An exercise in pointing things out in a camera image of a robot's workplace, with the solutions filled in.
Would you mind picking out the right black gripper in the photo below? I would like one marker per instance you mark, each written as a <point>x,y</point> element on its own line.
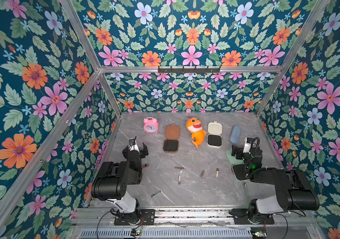
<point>237,152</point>

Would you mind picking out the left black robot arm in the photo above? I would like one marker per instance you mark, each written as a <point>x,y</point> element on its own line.
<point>112,179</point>

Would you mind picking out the brown open clipper case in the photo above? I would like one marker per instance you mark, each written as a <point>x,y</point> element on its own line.
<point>171,143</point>

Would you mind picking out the orange shark plush toy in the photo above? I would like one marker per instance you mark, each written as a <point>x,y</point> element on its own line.
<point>194,126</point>

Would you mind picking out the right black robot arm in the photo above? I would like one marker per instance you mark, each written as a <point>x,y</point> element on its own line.
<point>293,192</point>

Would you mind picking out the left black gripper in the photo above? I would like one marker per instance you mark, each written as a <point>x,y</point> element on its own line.
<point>141,154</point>

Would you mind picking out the pink alarm clock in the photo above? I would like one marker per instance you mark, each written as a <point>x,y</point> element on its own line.
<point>151,125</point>

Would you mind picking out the blue closed case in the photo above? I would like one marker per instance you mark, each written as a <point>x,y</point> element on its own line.
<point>235,134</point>

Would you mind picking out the green clipper case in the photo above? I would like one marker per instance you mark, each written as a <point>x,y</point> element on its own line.
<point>236,158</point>

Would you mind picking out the white vented cable duct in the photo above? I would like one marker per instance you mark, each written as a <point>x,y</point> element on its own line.
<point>167,233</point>

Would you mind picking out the green nail file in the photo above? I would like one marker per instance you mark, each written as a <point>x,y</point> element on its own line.
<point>245,189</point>

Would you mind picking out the black wall hook rail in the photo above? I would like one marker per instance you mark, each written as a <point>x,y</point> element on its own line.
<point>192,69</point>

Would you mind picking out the dark nail tool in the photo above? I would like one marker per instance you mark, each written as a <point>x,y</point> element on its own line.
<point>156,194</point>

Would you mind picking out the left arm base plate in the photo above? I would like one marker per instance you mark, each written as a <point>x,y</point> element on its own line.
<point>142,217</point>

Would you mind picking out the cream open clipper case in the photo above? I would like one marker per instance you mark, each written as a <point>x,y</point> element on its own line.
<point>214,137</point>

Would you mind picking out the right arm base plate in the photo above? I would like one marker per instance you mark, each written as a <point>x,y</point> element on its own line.
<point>243,217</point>

